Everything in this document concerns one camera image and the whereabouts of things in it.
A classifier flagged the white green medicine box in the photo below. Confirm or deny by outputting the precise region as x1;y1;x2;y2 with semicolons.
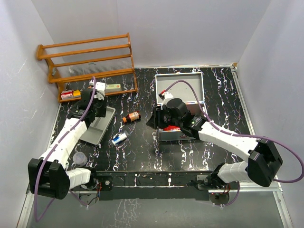
105;84;122;94

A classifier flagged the brown bottle orange cap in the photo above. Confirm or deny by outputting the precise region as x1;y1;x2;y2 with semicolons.
123;111;141;123

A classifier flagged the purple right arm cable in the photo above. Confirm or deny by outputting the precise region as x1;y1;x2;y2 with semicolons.
163;80;304;208

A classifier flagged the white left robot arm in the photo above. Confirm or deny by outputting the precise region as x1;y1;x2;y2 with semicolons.
28;83;108;200

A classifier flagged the grey plastic tray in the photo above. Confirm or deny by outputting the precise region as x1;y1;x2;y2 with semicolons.
80;107;116;145

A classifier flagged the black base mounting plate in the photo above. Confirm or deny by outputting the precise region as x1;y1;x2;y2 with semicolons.
71;170;240;201

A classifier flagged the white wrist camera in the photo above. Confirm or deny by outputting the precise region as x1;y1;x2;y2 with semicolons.
89;79;106;100
158;90;174;108

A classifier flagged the red fabric medicine pouch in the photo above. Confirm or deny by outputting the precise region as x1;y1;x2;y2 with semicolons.
163;125;180;131

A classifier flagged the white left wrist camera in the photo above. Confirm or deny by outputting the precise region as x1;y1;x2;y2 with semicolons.
89;79;106;100

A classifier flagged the yellow small box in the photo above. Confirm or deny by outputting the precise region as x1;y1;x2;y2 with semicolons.
73;90;81;98

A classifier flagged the clear plastic cup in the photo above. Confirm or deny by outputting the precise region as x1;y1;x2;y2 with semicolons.
73;152;88;166

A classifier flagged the white blue bandage roll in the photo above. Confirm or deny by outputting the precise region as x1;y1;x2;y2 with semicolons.
111;133;128;146

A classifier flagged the aluminium frame rail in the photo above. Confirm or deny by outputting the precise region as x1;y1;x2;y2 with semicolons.
236;172;283;192

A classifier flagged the orange wooden shelf rack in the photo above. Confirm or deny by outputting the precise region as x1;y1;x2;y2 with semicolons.
36;33;138;103

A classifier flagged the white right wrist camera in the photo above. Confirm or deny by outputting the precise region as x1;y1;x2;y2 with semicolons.
158;90;174;108

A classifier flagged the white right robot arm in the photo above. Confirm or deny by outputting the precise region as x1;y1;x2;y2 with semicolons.
146;98;283;189

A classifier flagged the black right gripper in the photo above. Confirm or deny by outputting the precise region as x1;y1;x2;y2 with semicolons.
147;104;182;130

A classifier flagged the red white medicine box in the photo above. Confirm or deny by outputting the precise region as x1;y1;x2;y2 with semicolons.
60;90;74;100

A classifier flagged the grey storage box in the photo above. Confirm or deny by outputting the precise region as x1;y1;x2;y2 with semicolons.
152;72;205;142

